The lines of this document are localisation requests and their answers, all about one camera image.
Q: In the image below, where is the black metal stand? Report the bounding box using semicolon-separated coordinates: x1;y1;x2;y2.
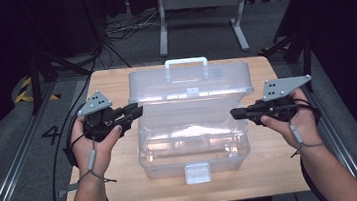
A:
25;45;97;116
256;29;321;98

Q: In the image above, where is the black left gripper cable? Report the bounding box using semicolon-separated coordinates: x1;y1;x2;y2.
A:
37;46;119;201

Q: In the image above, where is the grey wrist strap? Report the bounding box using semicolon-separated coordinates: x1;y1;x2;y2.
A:
285;117;327;159
72;136;119;188

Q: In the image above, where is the person's left hand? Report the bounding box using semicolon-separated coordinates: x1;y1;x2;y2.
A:
67;112;128;184

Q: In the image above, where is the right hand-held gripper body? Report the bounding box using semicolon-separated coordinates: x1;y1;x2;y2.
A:
251;73;317;127

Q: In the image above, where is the grey right wrist strap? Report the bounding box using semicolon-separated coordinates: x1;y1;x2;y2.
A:
285;117;327;159

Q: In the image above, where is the grey table edge clamp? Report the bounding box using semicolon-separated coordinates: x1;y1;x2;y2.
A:
57;183;81;199

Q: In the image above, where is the person's right hand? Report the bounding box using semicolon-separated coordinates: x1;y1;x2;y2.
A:
257;86;324;155

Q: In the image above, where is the grey left wrist strap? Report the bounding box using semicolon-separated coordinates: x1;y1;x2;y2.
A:
72;136;119;188

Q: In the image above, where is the yellow black hazard tape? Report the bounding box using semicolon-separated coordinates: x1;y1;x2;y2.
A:
12;73;62;105

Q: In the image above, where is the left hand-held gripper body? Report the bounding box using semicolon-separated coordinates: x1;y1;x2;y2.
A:
74;87;128;145

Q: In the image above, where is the aluminium floor rail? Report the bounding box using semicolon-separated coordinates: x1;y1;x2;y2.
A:
0;81;69;201

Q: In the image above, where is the tangle of floor cables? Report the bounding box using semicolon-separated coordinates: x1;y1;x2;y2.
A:
102;10;165;43

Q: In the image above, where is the clear plastic storage box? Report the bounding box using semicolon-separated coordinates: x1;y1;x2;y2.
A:
125;51;264;191

